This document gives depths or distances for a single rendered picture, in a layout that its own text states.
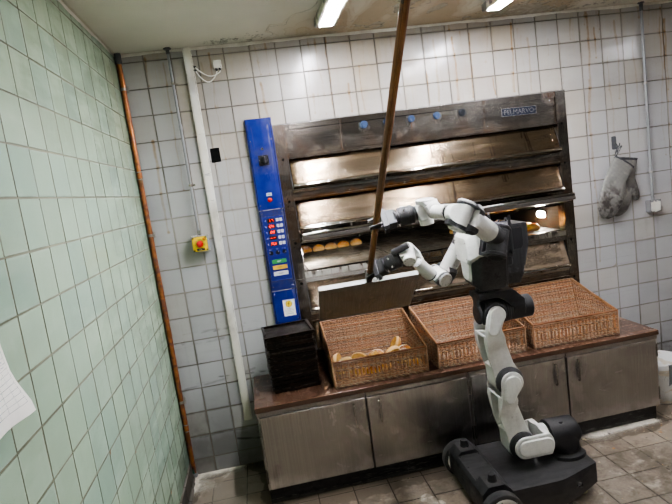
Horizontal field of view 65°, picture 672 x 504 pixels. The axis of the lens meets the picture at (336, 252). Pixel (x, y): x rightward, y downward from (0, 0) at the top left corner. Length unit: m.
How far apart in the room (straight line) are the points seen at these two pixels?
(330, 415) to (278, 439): 0.31
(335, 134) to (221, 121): 0.70
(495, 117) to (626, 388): 1.86
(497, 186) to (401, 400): 1.54
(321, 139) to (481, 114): 1.06
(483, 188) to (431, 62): 0.87
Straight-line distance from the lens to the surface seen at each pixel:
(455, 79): 3.62
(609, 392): 3.66
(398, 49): 1.76
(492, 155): 3.64
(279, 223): 3.28
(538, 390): 3.40
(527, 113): 3.81
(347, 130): 3.39
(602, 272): 4.12
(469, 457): 3.07
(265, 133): 3.29
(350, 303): 3.00
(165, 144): 3.35
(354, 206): 3.37
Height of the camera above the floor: 1.71
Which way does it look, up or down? 7 degrees down
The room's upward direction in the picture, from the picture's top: 8 degrees counter-clockwise
